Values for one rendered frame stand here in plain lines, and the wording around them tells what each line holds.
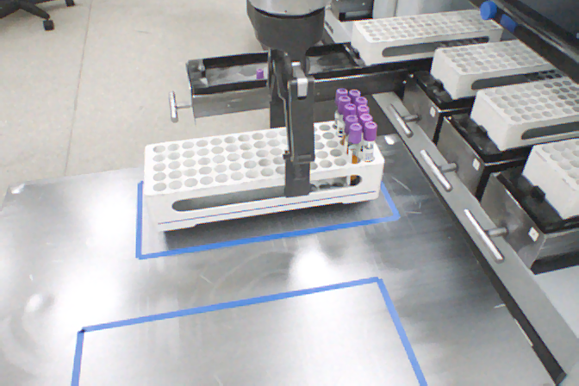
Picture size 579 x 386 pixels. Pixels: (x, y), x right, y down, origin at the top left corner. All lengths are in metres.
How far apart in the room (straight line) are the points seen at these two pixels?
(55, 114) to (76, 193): 1.80
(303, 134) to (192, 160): 0.17
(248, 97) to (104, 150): 1.34
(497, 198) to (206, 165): 0.44
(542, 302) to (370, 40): 0.55
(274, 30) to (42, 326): 0.41
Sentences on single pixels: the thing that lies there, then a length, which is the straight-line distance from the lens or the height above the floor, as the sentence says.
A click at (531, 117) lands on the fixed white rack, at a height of 0.86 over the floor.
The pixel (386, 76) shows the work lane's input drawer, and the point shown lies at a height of 0.80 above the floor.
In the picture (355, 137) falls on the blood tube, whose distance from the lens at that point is 0.59.
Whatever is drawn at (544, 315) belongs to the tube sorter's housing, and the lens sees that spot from 0.79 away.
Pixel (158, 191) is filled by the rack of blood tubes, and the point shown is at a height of 0.90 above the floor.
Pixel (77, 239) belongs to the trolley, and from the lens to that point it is 0.69.
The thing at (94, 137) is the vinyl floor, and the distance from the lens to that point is 2.31.
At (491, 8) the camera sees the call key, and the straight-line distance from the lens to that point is 0.87.
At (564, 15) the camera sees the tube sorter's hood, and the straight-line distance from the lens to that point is 0.78.
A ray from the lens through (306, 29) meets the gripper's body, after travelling 0.51.
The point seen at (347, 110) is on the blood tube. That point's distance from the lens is 0.62.
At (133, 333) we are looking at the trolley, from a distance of 0.58.
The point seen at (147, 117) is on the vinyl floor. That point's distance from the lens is 2.36.
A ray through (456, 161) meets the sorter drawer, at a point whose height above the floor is 0.76.
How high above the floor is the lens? 1.30
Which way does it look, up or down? 41 degrees down
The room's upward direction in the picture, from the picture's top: straight up
